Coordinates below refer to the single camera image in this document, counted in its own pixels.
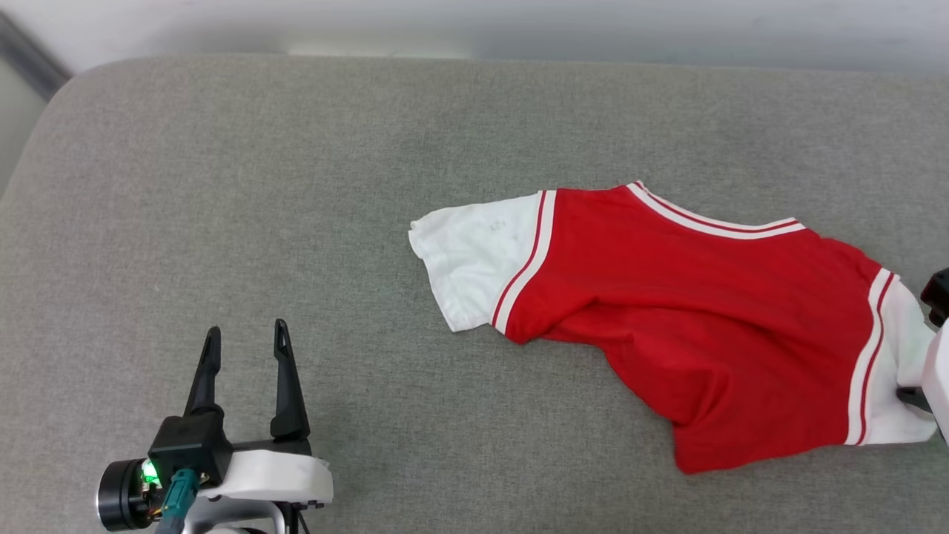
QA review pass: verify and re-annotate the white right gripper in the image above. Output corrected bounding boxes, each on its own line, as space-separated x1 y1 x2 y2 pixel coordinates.
896 325 949 446

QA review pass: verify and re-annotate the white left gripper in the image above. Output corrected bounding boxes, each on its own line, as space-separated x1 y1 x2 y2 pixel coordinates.
183 319 333 508

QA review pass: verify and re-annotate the red and white t-shirt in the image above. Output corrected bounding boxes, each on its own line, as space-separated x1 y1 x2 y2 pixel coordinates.
408 180 939 475

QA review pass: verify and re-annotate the black cable with teal plug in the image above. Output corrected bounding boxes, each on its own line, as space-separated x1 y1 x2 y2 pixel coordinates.
154 469 201 534

